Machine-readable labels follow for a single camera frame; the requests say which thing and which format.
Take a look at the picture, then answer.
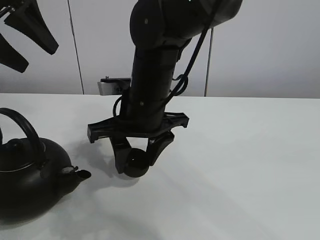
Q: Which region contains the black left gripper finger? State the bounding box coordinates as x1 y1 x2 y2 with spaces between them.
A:
3 0 59 55
0 34 29 73

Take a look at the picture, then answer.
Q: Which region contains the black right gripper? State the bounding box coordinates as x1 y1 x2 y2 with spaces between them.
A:
87 112 189 174

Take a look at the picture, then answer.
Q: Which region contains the small black teacup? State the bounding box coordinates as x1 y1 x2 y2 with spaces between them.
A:
123 148 150 178

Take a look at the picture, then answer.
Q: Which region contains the black round teapot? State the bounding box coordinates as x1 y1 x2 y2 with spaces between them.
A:
0 107 92 224

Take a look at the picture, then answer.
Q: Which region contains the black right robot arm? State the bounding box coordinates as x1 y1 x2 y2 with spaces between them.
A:
87 0 242 178

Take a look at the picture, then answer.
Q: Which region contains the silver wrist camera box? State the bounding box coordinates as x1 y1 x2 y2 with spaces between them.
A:
97 76 132 96

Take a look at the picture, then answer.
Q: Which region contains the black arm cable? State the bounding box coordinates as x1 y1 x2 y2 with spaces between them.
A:
112 0 225 118

